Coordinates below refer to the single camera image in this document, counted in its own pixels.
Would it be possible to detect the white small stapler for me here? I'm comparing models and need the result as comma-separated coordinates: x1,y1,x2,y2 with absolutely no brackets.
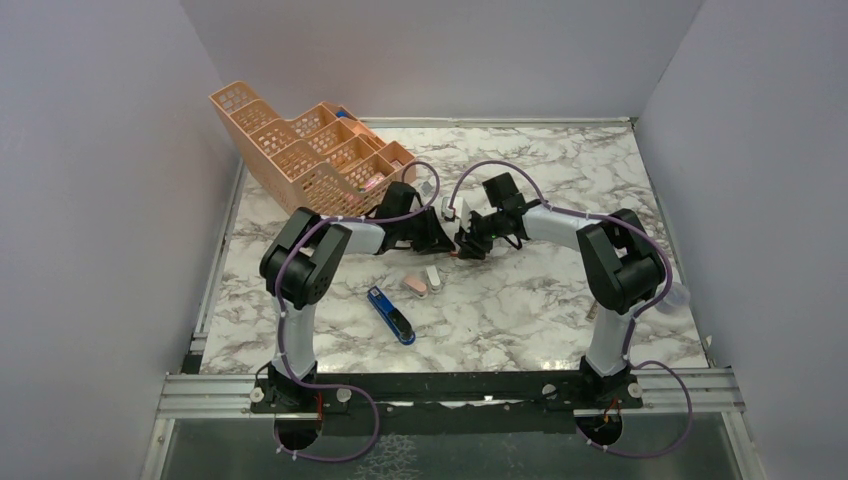
425,265,443,293

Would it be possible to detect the red white staple box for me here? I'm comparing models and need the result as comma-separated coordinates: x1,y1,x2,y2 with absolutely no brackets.
440,196,471,232

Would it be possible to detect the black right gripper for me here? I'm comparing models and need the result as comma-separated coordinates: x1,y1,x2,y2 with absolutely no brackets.
453,209,504,261

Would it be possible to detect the colourful item in organizer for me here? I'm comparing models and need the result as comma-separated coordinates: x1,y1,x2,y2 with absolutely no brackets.
358,173,385,192

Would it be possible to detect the blue black stapler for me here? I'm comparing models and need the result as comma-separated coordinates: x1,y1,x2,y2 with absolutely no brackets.
367,286,416,345

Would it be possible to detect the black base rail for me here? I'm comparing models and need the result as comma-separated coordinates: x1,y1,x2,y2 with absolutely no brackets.
249,370,643,414

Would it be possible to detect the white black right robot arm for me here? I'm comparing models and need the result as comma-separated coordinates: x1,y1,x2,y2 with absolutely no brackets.
454,200,670,407

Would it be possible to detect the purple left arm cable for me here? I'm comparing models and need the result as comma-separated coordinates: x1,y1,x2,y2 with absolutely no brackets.
272,160,441,464

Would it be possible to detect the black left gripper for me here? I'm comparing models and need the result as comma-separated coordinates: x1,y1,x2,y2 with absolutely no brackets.
396,205,456,253

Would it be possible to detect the pink small stapler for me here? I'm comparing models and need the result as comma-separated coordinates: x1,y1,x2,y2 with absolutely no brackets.
403,275,429,298

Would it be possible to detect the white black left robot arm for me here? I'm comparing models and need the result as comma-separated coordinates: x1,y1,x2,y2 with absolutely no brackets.
259,181,453,411

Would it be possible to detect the peach plastic desk organizer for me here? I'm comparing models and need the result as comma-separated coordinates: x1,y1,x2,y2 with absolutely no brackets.
209,81,417,216

